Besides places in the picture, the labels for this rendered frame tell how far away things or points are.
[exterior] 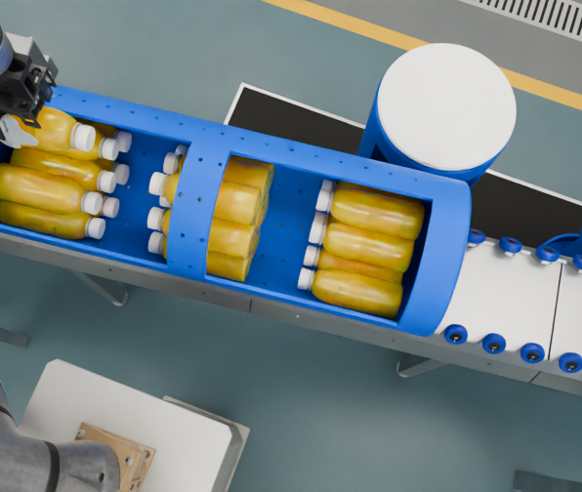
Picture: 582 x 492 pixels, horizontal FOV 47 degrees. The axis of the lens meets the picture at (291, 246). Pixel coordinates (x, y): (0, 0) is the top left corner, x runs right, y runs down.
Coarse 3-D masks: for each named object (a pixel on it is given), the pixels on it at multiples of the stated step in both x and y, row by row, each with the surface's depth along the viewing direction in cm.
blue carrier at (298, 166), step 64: (128, 128) 111; (192, 128) 113; (128, 192) 135; (192, 192) 107; (448, 192) 110; (128, 256) 116; (192, 256) 111; (256, 256) 132; (448, 256) 105; (384, 320) 115
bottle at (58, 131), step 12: (48, 108) 102; (48, 120) 101; (60, 120) 102; (72, 120) 103; (36, 132) 101; (48, 132) 101; (60, 132) 101; (72, 132) 102; (24, 144) 104; (48, 144) 102; (60, 144) 102; (72, 144) 103
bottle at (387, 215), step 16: (336, 192) 119; (352, 192) 118; (368, 192) 119; (336, 208) 118; (352, 208) 117; (368, 208) 117; (384, 208) 117; (400, 208) 117; (416, 208) 117; (352, 224) 119; (368, 224) 118; (384, 224) 117; (400, 224) 117; (416, 224) 117
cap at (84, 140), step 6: (84, 126) 103; (90, 126) 104; (78, 132) 102; (84, 132) 102; (90, 132) 103; (78, 138) 102; (84, 138) 102; (90, 138) 104; (78, 144) 103; (84, 144) 102; (90, 144) 104; (84, 150) 104
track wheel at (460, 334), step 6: (450, 324) 129; (456, 324) 128; (444, 330) 129; (450, 330) 128; (456, 330) 128; (462, 330) 127; (444, 336) 129; (450, 336) 129; (456, 336) 128; (462, 336) 128; (450, 342) 130; (456, 342) 129; (462, 342) 129
